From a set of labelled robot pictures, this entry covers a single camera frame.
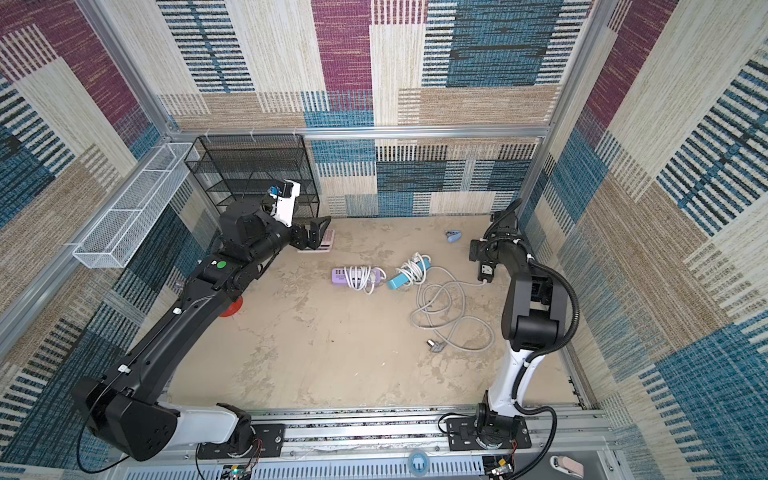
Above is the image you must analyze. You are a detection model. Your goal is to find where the black power strip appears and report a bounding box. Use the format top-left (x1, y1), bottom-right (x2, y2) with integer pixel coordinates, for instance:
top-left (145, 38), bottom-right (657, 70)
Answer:
top-left (477, 262), bottom-right (495, 283)

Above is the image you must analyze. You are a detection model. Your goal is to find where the purple power strip with cord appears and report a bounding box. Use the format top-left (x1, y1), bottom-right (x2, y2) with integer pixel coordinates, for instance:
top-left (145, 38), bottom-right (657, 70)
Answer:
top-left (331, 266), bottom-right (387, 295)

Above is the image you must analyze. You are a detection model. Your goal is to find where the white power strip cord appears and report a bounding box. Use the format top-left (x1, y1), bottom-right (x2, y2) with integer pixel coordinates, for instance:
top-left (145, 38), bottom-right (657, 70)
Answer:
top-left (409, 265), bottom-right (496, 354)

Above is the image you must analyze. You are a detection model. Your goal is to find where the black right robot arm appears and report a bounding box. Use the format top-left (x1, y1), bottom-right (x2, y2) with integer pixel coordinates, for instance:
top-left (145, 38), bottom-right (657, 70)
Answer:
top-left (469, 199), bottom-right (580, 449)

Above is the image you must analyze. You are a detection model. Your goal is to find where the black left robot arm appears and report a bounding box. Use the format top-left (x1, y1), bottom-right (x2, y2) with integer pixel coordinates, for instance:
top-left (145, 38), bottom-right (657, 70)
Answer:
top-left (71, 198), bottom-right (331, 461)

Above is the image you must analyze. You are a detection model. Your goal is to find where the pink calculator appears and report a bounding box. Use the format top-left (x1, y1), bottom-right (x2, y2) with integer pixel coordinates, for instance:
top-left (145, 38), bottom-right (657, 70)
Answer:
top-left (300, 229), bottom-right (335, 254)

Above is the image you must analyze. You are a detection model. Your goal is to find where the red pen cup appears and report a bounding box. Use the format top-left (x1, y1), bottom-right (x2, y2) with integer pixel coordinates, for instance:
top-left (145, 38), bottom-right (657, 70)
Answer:
top-left (220, 297), bottom-right (243, 318)

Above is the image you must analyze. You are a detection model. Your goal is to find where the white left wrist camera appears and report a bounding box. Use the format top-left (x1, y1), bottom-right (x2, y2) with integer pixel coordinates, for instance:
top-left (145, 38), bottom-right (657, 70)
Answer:
top-left (267, 180), bottom-right (301, 227)

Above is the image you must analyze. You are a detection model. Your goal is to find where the teal power strip with cord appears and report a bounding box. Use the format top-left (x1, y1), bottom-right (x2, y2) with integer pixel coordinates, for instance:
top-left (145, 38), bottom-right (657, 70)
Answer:
top-left (386, 252), bottom-right (431, 290)

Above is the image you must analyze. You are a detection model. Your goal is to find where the black wire mesh shelf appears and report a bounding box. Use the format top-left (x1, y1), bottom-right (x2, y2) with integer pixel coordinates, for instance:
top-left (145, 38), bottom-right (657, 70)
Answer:
top-left (184, 134), bottom-right (320, 220)

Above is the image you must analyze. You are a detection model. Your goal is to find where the white wire mesh basket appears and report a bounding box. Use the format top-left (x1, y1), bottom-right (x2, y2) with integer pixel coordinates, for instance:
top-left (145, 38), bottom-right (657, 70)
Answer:
top-left (73, 143), bottom-right (192, 269)

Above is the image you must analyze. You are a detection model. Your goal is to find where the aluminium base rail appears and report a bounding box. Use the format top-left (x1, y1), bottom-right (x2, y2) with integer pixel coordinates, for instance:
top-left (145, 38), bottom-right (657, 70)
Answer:
top-left (107, 404), bottom-right (613, 480)

